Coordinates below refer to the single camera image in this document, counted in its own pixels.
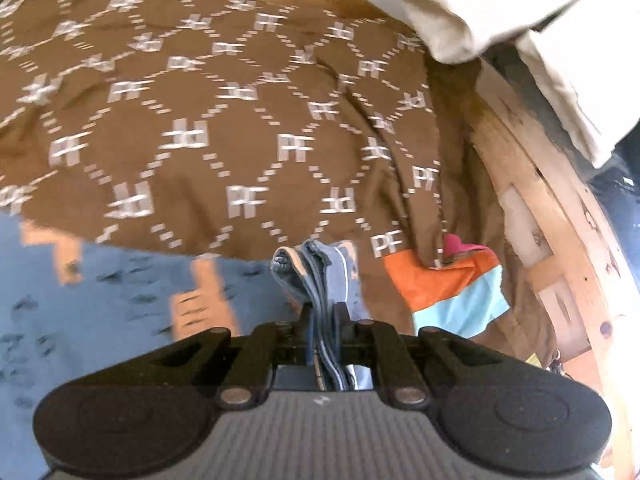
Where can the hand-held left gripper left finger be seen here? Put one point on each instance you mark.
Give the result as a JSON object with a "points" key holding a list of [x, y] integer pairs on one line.
{"points": [[300, 332]]}

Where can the blue denim jeans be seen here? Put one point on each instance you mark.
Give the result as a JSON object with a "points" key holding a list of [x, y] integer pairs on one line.
{"points": [[125, 320]]}

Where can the white hanging garment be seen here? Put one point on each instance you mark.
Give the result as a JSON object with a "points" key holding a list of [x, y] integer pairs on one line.
{"points": [[480, 15]]}

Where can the colourful patchwork quilt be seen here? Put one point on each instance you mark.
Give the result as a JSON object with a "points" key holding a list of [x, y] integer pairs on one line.
{"points": [[450, 290]]}

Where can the wooden bed frame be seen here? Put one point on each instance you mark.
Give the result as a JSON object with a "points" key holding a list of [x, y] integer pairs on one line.
{"points": [[550, 240]]}

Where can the brown patterned blanket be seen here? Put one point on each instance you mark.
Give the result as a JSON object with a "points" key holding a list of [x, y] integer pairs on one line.
{"points": [[225, 110]]}

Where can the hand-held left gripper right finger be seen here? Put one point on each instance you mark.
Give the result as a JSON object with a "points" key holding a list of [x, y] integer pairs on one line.
{"points": [[345, 332]]}

